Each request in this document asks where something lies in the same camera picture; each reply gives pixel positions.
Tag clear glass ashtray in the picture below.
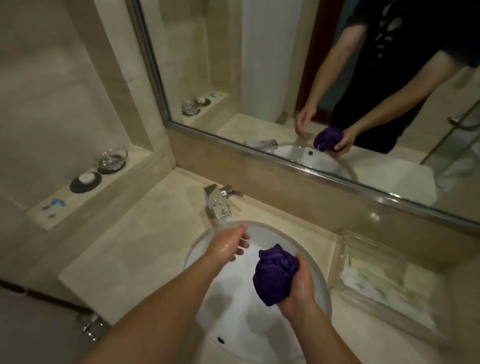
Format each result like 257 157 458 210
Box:
93 149 128 170

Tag white amenity packets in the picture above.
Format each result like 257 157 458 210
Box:
340 258 440 331

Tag person's right forearm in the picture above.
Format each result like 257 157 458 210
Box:
286 302 363 364

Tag clear glass tray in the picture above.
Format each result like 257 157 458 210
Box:
327 229 455 348

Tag person's left hand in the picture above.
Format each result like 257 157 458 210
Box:
202 224 251 270

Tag white sink basin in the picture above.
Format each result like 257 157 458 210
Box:
182 220 333 364

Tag purple cloth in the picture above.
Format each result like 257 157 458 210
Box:
252 244 301 307

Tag wall mirror with metal frame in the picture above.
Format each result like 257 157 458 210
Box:
125 0 480 235

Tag person's right hand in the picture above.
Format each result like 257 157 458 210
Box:
278 253 318 320

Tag black round coaster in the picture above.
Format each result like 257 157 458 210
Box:
97 161 127 175
69 172 103 194

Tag person's left forearm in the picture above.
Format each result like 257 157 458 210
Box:
80 256 226 364

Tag chrome faucet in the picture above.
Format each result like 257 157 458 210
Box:
203 184 244 220

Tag blue small pieces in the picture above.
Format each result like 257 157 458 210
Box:
41 197 68 219

